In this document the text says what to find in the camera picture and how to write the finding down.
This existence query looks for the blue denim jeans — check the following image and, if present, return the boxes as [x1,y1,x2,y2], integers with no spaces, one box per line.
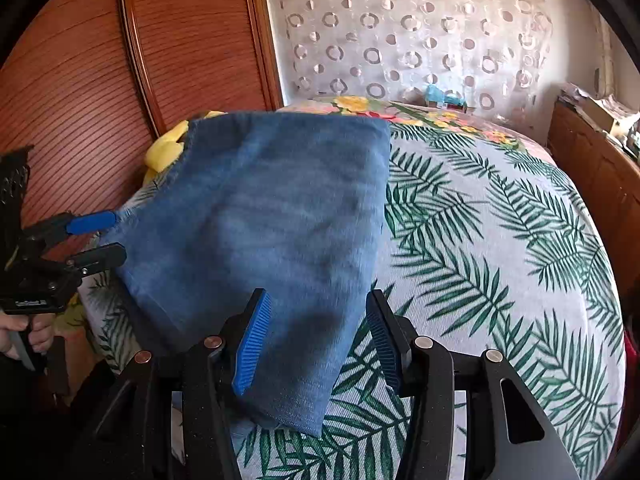
[102,112,390,436]

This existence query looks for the person's left hand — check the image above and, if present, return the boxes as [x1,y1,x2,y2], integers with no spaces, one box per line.
[0,309,58,361]

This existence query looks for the yellow Pikachu plush toy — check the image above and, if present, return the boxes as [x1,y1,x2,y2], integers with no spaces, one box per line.
[143,110,224,184]

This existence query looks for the wooden slatted wardrobe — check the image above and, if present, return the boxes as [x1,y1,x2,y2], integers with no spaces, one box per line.
[1,0,282,224]

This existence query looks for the wooden cabinet sideboard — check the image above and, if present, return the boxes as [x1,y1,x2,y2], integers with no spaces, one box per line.
[546,102,640,281]

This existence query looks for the floral blanket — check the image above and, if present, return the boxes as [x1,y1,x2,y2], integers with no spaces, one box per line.
[279,96,554,165]

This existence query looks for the cardboard box on cabinet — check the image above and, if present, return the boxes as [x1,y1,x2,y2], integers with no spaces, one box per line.
[580,96,620,133]

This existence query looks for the blue item on box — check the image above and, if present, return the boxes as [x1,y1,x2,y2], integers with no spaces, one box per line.
[424,84,468,112]

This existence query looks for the cream side curtain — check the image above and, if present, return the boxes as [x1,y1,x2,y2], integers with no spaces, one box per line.
[598,15,615,98]

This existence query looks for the white circle-pattern curtain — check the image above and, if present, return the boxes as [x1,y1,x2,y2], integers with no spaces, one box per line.
[261,0,557,134]

